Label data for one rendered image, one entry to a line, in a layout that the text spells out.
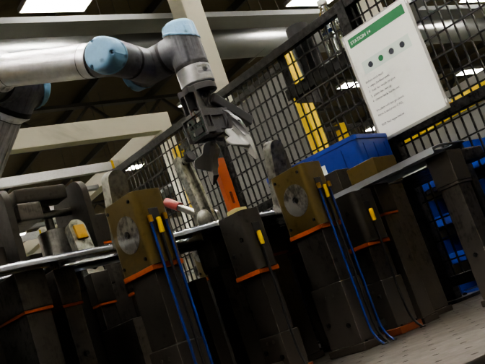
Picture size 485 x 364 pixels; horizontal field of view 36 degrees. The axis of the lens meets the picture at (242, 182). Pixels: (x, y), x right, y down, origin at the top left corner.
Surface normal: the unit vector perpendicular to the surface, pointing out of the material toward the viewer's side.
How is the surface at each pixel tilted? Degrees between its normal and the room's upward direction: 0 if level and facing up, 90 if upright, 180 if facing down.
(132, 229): 90
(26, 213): 90
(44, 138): 90
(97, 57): 90
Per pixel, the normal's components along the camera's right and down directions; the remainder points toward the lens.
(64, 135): 0.51, -0.33
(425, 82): -0.72, 0.11
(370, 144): 0.69, -0.36
